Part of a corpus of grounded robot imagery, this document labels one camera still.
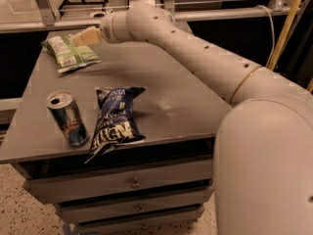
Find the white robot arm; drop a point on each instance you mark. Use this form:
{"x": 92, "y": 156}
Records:
{"x": 263, "y": 153}

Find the grey metal railing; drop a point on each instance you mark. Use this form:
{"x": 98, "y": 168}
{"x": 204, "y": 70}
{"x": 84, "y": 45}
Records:
{"x": 35, "y": 15}

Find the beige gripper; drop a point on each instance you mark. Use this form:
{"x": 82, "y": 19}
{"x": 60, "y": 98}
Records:
{"x": 110, "y": 31}

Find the green jalapeno chip bag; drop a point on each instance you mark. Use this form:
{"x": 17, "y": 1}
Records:
{"x": 67, "y": 56}

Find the blue chip bag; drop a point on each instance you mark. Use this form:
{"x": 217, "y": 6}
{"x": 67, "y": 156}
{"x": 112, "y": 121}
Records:
{"x": 115, "y": 124}

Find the blue silver energy drink can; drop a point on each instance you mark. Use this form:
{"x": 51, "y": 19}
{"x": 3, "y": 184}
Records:
{"x": 66, "y": 114}

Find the yellow wheeled ladder frame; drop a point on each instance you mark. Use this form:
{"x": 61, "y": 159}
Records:
{"x": 292, "y": 55}

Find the grey drawer cabinet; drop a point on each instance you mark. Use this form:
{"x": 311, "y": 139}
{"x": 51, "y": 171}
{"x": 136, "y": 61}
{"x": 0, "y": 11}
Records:
{"x": 163, "y": 179}

